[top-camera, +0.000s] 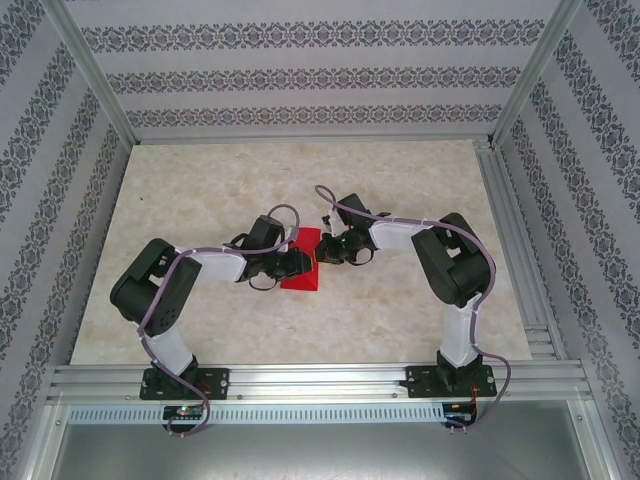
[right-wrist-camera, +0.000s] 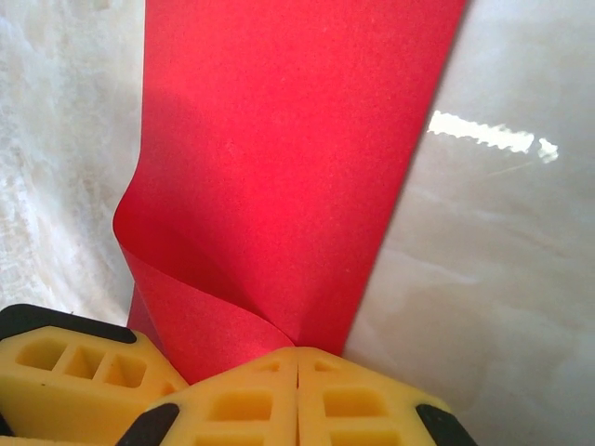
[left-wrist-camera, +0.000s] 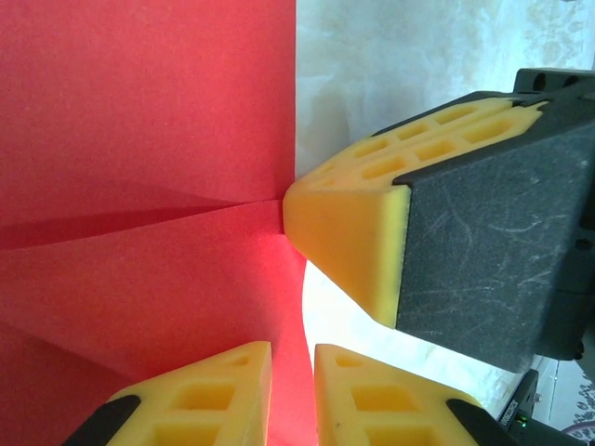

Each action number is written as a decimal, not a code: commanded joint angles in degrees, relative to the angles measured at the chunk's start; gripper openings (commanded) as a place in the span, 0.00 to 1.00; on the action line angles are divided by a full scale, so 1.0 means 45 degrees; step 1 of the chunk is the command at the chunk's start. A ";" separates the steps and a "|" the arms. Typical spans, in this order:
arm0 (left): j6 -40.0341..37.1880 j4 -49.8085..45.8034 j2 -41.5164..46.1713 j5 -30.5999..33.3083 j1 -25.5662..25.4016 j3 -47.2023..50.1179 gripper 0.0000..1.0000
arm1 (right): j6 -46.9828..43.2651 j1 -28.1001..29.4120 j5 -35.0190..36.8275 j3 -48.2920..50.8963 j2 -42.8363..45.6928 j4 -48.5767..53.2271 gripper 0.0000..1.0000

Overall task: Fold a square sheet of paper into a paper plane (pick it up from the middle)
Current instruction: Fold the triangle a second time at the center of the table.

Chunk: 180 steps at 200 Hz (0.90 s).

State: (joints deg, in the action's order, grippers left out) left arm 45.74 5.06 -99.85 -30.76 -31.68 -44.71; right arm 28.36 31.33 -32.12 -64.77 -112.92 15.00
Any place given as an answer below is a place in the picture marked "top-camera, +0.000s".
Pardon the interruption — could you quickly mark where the aluminium side rail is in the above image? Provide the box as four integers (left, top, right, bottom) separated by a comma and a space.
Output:
474, 139, 569, 361

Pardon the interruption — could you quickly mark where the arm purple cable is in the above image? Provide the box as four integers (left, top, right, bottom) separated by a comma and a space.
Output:
137, 203, 301, 440
313, 184, 512, 435

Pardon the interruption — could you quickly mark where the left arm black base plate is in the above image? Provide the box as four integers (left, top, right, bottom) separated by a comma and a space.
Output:
139, 367, 231, 401

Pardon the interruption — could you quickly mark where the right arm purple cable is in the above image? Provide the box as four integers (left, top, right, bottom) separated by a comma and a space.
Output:
313, 184, 512, 435

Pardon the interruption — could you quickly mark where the slotted grey cable duct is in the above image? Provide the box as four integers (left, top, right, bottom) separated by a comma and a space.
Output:
67, 403, 446, 424

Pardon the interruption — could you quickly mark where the long aluminium mounting rail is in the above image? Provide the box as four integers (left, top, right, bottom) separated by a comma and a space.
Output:
47, 362, 596, 402

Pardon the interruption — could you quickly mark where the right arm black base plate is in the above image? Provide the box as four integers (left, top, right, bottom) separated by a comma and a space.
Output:
405, 364, 497, 400

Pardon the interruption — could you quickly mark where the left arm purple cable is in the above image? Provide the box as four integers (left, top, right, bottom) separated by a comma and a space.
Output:
137, 203, 301, 440

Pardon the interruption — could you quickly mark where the aluminium frame post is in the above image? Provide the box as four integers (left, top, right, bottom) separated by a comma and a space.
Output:
42, 0, 139, 147
487, 0, 589, 149

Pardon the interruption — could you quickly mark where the grey metal sheet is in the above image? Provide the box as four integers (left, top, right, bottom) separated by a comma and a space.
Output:
49, 422, 601, 480

